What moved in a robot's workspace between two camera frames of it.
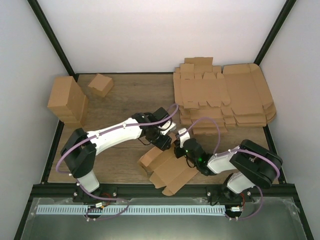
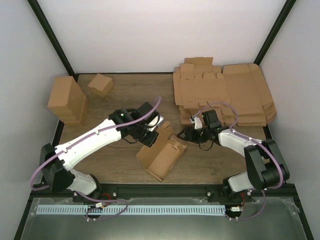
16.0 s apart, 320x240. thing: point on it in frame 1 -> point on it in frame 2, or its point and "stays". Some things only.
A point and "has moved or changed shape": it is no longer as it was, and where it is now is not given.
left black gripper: [163, 144] -> [149, 141]
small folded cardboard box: [101, 85] stays
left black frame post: [53, 39] stays
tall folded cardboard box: [66, 91] stays
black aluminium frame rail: [158, 191] stays
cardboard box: [169, 172] has moved or changed shape
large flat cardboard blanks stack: [250, 103] stays
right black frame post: [275, 32] stays
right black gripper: [178, 154] -> [189, 137]
